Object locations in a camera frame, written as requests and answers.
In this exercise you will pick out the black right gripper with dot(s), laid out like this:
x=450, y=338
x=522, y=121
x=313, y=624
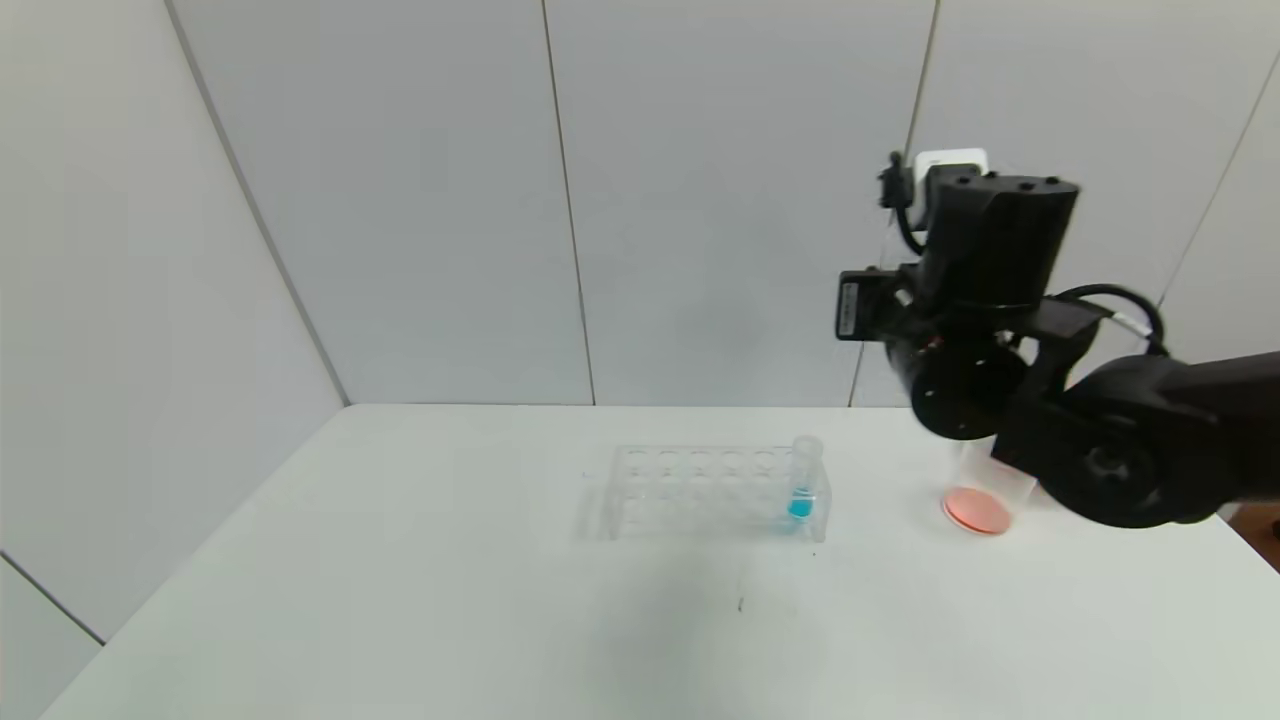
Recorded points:
x=853, y=306

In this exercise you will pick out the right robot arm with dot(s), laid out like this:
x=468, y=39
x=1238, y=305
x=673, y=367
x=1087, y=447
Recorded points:
x=1150, y=440

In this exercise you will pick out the test tube with blue pigment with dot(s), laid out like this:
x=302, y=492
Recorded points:
x=800, y=505

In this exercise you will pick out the clear plastic beaker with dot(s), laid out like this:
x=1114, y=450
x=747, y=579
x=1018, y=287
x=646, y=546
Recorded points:
x=975, y=510

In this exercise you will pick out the clear plastic test tube rack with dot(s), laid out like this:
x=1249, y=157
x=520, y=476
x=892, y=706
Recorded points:
x=700, y=490

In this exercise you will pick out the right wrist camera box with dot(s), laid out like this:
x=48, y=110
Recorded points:
x=950, y=160

